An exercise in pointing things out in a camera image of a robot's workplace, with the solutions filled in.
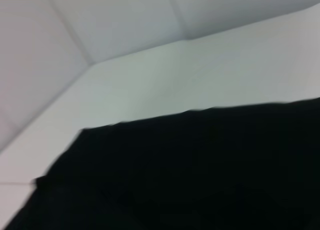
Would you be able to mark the black t-shirt with FREE print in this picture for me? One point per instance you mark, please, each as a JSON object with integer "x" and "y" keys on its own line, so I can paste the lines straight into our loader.
{"x": 187, "y": 177}

